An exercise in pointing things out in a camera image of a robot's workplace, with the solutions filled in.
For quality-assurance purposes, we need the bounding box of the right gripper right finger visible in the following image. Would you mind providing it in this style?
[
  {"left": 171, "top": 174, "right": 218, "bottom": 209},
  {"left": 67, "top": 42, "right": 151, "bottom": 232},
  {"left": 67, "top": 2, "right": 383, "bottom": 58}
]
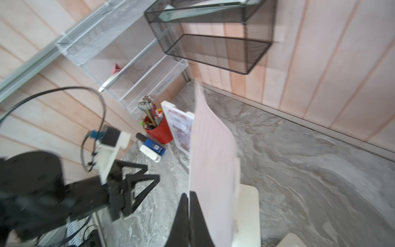
[{"left": 189, "top": 191, "right": 215, "bottom": 247}]

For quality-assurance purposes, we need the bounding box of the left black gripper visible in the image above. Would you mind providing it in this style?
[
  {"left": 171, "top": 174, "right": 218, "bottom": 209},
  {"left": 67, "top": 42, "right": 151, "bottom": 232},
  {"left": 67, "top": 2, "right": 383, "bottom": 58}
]
[{"left": 1, "top": 151, "right": 160, "bottom": 242}]

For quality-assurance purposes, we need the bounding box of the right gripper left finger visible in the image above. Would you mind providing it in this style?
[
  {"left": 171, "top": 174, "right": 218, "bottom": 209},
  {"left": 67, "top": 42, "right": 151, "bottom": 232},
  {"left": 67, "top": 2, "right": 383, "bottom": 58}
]
[{"left": 165, "top": 193, "right": 189, "bottom": 247}]

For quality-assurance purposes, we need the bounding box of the blue white stapler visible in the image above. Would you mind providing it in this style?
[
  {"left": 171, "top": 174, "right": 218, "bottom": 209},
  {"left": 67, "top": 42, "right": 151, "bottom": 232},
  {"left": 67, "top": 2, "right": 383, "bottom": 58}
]
[{"left": 136, "top": 133, "right": 166, "bottom": 163}]

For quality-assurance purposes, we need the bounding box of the red pencil cup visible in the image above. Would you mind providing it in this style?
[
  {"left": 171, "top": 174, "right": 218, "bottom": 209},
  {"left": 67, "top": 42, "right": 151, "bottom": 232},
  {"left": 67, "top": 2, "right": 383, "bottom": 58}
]
[{"left": 137, "top": 96, "right": 173, "bottom": 144}]

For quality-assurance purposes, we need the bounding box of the white plastic tray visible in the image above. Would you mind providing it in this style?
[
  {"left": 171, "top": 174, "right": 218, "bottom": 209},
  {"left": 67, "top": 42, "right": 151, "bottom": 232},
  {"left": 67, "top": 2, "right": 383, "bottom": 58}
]
[{"left": 276, "top": 233, "right": 307, "bottom": 247}]

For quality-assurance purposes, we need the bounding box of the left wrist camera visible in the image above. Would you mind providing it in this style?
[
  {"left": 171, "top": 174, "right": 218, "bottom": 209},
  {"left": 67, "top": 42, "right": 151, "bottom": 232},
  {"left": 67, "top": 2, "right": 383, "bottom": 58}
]
[{"left": 87, "top": 126, "right": 131, "bottom": 185}]

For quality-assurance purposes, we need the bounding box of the white wire wall shelf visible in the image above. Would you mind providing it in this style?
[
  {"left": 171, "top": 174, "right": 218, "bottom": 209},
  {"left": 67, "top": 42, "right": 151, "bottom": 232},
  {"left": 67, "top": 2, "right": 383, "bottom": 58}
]
[{"left": 57, "top": 1, "right": 188, "bottom": 119}]

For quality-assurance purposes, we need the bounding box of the black mesh wall basket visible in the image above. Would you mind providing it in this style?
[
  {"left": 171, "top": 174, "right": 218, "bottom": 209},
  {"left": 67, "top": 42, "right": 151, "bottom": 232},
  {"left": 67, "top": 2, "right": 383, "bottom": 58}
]
[{"left": 144, "top": 1, "right": 277, "bottom": 75}]

